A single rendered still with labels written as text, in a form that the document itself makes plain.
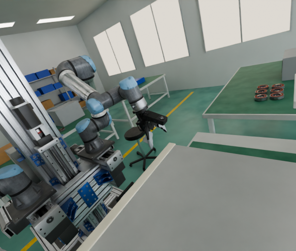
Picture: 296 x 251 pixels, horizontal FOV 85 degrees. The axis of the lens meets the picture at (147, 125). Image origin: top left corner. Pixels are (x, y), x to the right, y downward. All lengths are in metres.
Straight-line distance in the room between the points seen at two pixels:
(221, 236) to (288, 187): 0.14
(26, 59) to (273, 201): 7.38
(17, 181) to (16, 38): 6.68
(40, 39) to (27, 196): 6.96
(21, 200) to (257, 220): 1.09
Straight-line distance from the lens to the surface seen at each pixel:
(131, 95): 0.74
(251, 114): 1.80
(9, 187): 1.14
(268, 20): 4.74
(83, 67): 1.11
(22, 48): 7.48
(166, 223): 0.33
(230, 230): 0.31
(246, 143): 1.41
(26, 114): 1.20
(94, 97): 0.79
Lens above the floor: 1.59
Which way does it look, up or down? 25 degrees down
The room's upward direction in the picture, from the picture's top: 20 degrees counter-clockwise
